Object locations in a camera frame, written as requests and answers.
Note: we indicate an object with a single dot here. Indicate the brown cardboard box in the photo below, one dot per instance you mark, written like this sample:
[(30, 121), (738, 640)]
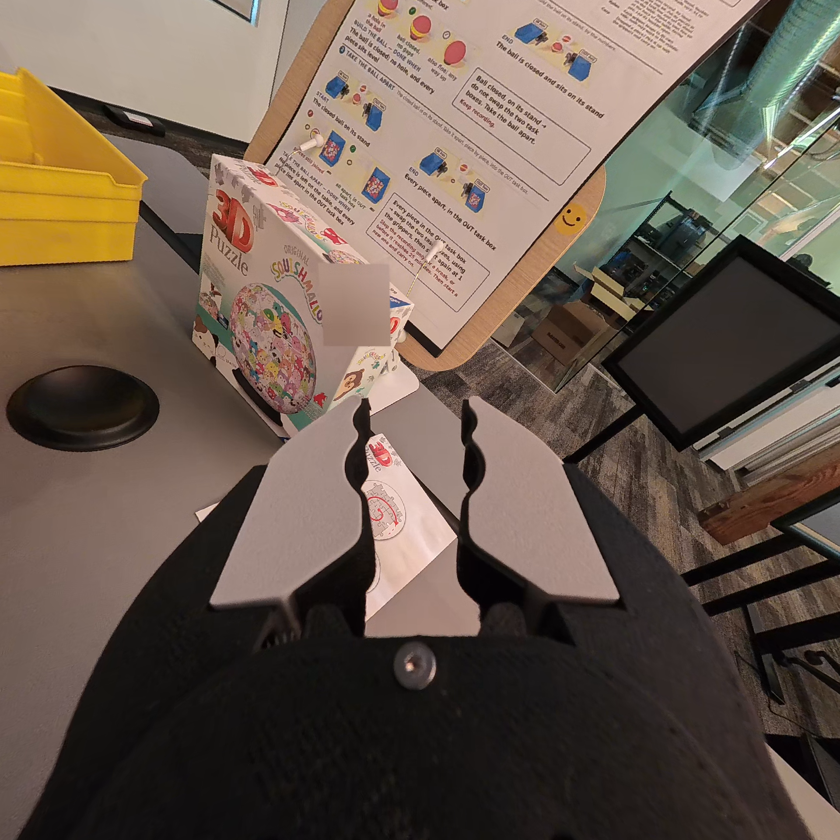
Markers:
[(571, 331)]

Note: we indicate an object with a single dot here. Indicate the wooden easel board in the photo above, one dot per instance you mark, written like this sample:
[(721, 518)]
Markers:
[(551, 269)]

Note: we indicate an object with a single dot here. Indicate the printed instruction sheet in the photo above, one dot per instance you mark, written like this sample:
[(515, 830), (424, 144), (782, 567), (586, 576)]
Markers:
[(499, 118)]

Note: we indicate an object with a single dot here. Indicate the yellow plastic bin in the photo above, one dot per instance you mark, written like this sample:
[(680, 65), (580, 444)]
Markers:
[(66, 210)]

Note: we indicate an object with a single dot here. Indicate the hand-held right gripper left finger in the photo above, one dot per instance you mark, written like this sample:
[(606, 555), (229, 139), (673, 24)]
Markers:
[(295, 525)]

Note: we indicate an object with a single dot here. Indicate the white printed leaflet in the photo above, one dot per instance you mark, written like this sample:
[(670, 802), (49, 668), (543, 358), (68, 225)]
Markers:
[(400, 525)]

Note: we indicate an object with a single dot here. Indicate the colourful puzzle box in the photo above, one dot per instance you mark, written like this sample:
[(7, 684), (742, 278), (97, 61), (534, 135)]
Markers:
[(243, 276)]

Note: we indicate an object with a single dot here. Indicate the yellow smiley sticker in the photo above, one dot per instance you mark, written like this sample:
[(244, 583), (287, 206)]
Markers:
[(571, 218)]

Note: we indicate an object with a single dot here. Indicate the wooden bench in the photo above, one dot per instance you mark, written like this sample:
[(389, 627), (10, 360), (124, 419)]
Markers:
[(775, 499)]

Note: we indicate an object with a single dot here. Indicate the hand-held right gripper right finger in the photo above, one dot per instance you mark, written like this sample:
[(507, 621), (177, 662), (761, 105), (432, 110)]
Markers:
[(532, 525)]

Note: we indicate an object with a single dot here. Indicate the silver ventilation duct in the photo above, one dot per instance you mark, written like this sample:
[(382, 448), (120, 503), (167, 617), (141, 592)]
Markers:
[(794, 53)]

